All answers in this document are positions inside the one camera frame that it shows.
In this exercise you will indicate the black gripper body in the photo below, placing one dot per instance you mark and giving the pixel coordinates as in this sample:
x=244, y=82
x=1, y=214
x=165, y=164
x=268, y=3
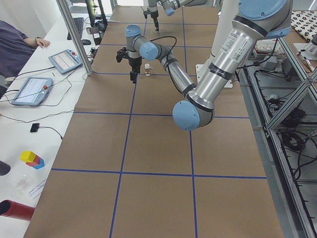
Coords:
x=155, y=15
x=134, y=63

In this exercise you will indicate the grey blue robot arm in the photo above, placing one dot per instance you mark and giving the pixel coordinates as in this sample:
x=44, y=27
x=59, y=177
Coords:
x=169, y=7
x=254, y=20

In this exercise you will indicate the black monitor stand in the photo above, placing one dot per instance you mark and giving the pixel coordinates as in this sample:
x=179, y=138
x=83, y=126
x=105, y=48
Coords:
x=101, y=22

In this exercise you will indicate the black computer mouse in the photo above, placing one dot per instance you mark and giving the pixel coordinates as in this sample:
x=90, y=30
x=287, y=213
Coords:
x=86, y=42

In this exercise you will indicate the far teach pendant tablet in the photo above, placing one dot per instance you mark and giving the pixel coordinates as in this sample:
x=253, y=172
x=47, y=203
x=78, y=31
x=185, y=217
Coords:
x=65, y=61

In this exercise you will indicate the teach pendant tablet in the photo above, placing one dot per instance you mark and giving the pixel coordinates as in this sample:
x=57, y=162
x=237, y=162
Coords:
x=65, y=61
x=33, y=91

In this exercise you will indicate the black keyboard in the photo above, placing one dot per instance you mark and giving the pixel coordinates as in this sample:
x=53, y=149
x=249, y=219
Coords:
x=79, y=24

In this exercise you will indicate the near teach pendant tablet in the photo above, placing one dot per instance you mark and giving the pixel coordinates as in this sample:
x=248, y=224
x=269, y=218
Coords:
x=33, y=91

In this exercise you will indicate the small black box device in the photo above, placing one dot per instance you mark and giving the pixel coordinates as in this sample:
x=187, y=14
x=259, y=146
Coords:
x=34, y=127

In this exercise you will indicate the person in dark shirt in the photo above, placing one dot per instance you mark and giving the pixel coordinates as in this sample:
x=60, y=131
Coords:
x=16, y=49

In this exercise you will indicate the blue block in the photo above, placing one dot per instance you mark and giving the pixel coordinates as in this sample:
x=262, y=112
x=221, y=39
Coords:
x=40, y=165

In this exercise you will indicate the red block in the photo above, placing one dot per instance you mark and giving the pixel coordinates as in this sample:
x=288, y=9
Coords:
x=35, y=162

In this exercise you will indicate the yellow block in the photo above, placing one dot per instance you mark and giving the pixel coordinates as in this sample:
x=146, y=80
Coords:
x=27, y=156

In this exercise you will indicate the black white patterned cloth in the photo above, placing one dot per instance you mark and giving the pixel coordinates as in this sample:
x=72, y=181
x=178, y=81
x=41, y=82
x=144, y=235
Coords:
x=305, y=23

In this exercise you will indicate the dark grey cylinder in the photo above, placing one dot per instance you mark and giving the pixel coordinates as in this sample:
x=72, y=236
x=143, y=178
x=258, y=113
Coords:
x=4, y=168

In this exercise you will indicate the clear plastic bag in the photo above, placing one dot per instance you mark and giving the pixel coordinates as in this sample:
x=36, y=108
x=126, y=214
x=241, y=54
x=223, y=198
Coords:
x=21, y=185

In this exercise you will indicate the red cylinder tube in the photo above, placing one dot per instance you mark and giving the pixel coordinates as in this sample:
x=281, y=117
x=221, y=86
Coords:
x=16, y=210

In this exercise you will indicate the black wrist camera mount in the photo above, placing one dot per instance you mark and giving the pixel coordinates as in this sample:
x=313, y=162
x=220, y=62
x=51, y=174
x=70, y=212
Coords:
x=146, y=13
x=122, y=54

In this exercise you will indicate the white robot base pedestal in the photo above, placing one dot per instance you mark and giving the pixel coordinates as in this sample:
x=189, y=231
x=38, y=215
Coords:
x=229, y=9

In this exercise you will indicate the aluminium frame post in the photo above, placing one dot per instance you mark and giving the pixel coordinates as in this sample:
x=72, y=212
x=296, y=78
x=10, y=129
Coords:
x=68, y=19

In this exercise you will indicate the aluminium frame rack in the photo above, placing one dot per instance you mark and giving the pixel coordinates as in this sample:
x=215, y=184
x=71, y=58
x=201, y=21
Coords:
x=284, y=110

